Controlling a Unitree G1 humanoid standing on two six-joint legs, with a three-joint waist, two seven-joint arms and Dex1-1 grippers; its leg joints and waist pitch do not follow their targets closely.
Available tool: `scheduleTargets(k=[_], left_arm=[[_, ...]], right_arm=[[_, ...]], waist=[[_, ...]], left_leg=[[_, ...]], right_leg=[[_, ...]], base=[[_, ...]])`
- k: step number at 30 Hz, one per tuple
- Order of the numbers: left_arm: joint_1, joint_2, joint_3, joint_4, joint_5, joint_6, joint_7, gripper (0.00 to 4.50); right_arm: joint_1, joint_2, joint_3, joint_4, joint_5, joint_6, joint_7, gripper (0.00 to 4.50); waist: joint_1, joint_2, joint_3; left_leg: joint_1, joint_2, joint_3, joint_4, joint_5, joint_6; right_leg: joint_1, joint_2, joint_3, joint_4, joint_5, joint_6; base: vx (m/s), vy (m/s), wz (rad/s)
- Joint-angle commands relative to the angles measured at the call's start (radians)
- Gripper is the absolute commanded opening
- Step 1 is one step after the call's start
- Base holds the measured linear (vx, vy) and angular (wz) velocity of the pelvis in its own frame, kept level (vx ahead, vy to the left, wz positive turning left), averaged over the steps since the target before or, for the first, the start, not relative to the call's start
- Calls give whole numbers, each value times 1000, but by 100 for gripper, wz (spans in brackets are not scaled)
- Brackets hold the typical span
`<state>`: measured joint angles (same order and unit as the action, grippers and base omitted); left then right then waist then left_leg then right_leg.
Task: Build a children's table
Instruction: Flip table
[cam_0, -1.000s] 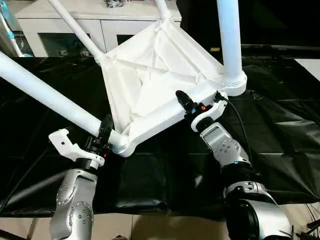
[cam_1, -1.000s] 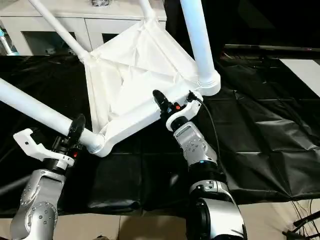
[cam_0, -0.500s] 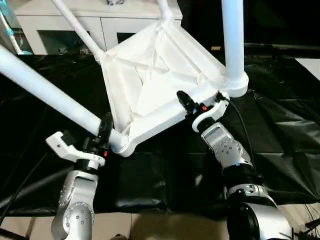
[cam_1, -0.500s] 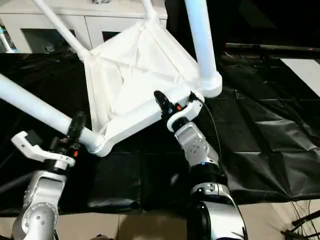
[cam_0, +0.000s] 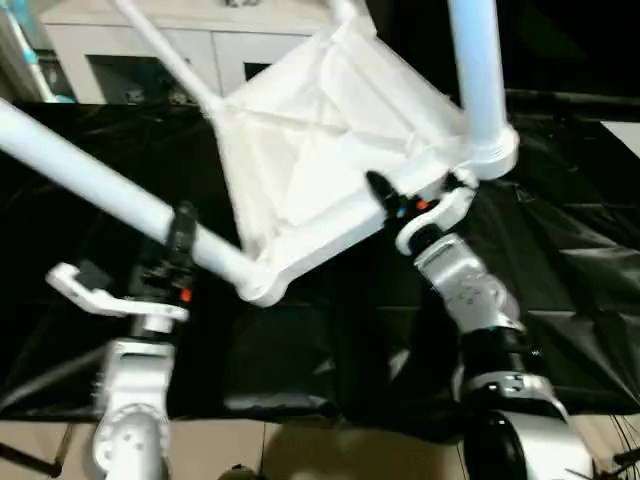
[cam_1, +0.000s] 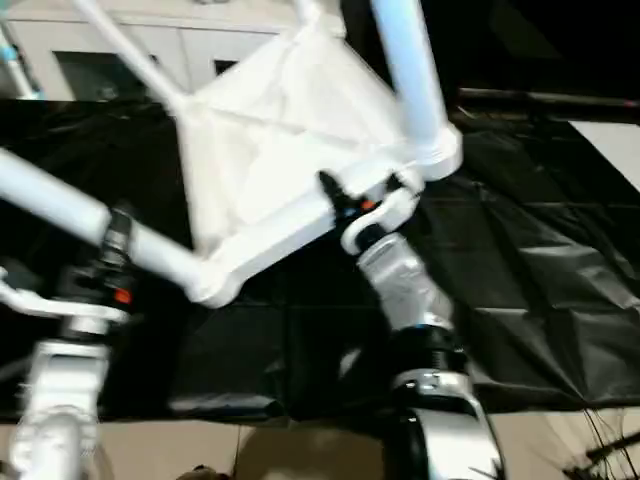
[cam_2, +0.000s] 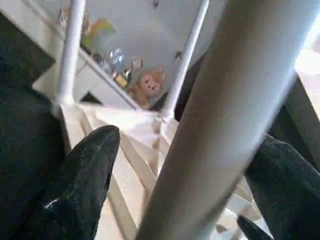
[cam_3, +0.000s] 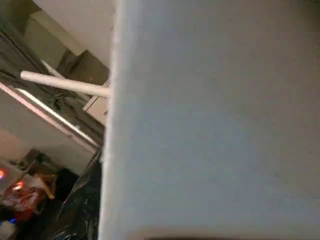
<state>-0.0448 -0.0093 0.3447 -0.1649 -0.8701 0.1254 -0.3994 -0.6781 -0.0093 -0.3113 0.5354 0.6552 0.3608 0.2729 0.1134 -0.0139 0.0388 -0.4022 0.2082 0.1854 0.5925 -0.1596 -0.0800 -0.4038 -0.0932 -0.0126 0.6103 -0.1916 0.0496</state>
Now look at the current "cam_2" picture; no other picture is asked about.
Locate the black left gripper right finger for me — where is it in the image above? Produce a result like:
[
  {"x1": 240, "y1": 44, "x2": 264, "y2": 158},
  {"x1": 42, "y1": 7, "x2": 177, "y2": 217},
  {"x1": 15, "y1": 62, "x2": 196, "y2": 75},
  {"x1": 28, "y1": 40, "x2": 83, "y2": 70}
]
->
[{"x1": 243, "y1": 134, "x2": 320, "y2": 240}]

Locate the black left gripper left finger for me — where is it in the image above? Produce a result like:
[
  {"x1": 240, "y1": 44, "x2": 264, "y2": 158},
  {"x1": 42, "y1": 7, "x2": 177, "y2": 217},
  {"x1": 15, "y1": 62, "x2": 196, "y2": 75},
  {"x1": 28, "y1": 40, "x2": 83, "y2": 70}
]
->
[{"x1": 14, "y1": 125, "x2": 121, "y2": 240}]

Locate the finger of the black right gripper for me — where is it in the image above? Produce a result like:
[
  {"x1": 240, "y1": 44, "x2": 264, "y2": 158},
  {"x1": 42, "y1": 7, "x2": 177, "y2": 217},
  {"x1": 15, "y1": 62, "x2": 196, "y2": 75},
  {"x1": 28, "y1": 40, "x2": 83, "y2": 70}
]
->
[{"x1": 236, "y1": 215, "x2": 274, "y2": 240}]

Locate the white plastic table top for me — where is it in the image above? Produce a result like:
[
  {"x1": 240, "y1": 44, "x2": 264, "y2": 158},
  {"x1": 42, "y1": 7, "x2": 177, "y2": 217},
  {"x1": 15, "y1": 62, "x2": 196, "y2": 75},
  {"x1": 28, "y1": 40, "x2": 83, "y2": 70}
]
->
[{"x1": 32, "y1": 98, "x2": 264, "y2": 240}]

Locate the black work surface mat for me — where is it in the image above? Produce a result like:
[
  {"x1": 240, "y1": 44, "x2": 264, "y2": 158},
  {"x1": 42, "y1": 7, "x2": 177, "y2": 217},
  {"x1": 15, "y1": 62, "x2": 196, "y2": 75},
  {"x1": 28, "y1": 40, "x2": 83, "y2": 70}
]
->
[{"x1": 0, "y1": 11, "x2": 69, "y2": 240}]

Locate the brown plush toy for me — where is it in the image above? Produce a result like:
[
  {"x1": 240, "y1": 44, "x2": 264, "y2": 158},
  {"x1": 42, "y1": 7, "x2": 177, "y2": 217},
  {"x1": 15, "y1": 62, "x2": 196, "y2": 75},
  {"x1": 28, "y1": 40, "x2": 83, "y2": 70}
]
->
[{"x1": 128, "y1": 65, "x2": 168, "y2": 109}]

